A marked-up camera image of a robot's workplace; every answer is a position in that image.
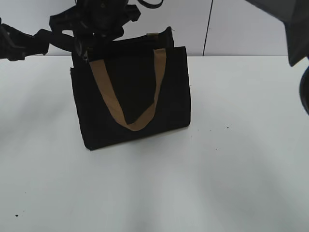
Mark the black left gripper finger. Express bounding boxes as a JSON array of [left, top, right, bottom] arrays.
[[48, 31, 75, 52]]

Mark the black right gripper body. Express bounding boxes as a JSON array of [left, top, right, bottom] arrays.
[[49, 0, 140, 57]]

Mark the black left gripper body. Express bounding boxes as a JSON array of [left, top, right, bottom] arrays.
[[0, 20, 49, 61]]

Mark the silver zipper pull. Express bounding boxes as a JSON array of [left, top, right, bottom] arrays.
[[82, 48, 91, 62]]

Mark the black bag with tan handles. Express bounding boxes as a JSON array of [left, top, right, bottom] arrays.
[[70, 27, 191, 150]]

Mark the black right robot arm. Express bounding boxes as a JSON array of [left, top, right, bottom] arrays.
[[49, 0, 309, 66]]

